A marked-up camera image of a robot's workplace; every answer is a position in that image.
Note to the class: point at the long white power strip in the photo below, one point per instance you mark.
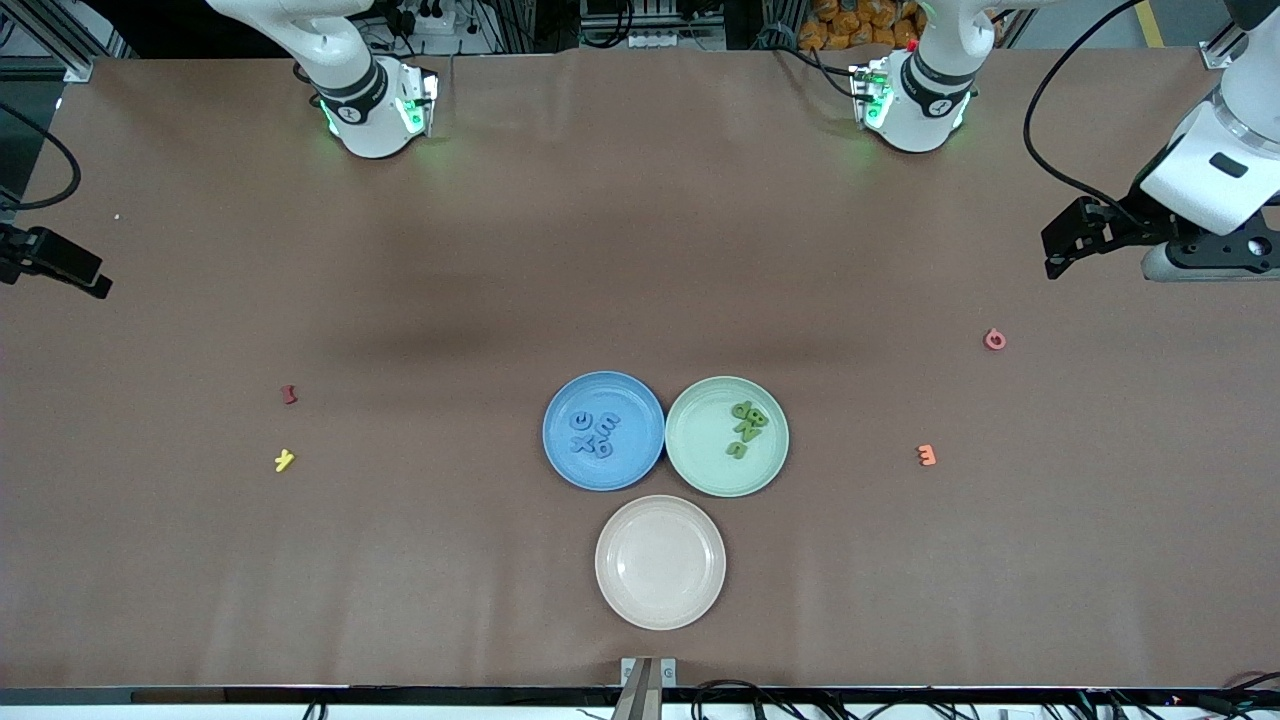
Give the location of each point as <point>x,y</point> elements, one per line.
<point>670,40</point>

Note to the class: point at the aluminium frame profile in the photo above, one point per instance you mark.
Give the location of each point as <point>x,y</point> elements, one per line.
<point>55,45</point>
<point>1220,45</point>

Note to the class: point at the blue round plate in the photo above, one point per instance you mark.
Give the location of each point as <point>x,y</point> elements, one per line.
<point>630,465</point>

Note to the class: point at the angled aluminium beam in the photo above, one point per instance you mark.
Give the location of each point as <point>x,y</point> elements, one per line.
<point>635,700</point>

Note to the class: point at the white power strip with plugs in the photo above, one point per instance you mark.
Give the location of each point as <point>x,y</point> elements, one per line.
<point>430,20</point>

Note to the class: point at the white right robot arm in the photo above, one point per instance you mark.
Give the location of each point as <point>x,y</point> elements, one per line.
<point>350,110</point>

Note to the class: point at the blue foam letter e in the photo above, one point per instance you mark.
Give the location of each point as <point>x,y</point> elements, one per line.
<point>575,421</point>

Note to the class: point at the brown table mat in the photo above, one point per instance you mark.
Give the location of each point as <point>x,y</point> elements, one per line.
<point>640,250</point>

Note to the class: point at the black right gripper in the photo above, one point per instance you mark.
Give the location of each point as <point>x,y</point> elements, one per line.
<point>22,249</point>

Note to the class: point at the blue foam letter x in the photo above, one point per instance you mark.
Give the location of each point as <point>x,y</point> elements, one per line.
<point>582,444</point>

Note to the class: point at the pile of orange bags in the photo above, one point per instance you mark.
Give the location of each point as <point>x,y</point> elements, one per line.
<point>850,25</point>

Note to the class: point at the green foam letter N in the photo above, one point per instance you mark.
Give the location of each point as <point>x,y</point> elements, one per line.
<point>746,433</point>

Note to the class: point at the yellow foam letter k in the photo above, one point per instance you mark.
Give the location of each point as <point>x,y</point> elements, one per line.
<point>284,460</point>

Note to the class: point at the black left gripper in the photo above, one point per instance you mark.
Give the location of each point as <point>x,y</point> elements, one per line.
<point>1127,222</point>

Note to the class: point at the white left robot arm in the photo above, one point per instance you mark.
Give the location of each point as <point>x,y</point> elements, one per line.
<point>925,110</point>

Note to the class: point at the blue foam letter m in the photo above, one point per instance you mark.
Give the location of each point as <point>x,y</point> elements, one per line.
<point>608,423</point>

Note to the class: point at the grey metal bracket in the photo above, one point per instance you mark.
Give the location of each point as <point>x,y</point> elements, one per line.
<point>668,672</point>

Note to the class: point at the light green round plate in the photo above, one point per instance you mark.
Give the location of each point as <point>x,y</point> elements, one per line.
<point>700,465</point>

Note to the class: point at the pinkish red round foam letter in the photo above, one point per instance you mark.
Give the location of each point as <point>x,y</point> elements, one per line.
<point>988,339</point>

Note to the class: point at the orange foam letter E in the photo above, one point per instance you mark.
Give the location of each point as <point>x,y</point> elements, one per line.
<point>927,455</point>

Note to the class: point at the beige round plate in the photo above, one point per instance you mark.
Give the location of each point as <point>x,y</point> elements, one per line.
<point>660,560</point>

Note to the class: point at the blue foam letter g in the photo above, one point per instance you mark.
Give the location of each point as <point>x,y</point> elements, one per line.
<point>602,452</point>

